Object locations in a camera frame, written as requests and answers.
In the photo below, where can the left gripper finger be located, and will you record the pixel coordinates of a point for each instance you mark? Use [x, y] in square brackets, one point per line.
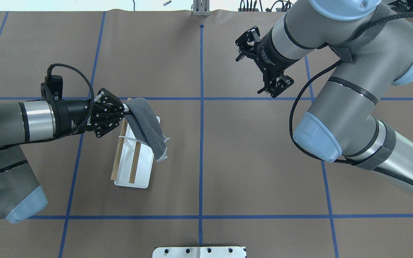
[112, 103]
[107, 125]

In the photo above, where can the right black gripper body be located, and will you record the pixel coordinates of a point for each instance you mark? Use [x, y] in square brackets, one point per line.
[274, 49]

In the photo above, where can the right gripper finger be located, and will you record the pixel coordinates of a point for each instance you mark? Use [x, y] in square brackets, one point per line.
[275, 84]
[247, 44]

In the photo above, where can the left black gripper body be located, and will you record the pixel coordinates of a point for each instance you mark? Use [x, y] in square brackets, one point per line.
[71, 115]

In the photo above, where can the grey and blue towel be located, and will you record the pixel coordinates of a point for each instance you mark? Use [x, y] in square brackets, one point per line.
[146, 128]

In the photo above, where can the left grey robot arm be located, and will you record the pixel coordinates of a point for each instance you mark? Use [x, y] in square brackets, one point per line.
[50, 118]

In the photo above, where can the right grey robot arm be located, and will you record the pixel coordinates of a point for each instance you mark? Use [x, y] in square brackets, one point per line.
[374, 46]

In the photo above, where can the white towel rack with dowels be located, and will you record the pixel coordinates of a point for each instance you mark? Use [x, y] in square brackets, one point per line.
[133, 161]

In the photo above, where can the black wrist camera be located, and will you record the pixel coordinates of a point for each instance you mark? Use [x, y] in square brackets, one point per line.
[52, 88]

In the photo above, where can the aluminium frame post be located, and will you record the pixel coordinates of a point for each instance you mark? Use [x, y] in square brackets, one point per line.
[201, 8]

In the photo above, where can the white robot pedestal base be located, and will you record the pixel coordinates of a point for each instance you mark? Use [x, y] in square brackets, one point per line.
[200, 252]

